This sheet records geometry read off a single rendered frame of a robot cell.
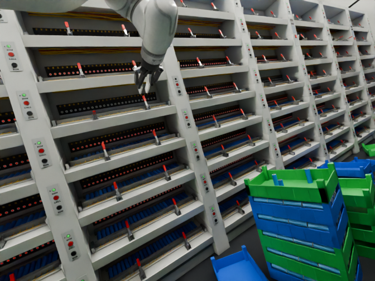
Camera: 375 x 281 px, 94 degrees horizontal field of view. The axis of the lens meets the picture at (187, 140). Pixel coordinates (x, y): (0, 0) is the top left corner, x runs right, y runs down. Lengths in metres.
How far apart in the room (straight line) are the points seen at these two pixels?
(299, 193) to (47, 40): 1.21
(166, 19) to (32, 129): 0.68
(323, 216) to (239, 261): 0.57
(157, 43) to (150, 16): 0.07
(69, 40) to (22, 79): 0.27
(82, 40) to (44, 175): 0.63
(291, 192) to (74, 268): 0.93
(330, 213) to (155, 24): 0.82
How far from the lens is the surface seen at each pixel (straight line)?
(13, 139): 0.97
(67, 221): 0.95
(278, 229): 0.91
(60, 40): 1.08
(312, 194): 0.77
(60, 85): 0.99
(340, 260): 0.89
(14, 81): 1.01
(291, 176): 0.99
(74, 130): 0.94
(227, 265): 1.19
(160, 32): 0.63
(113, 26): 1.39
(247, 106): 1.56
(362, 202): 1.09
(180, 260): 1.15
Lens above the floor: 0.75
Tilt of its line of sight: 2 degrees down
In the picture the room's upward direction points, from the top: 16 degrees counter-clockwise
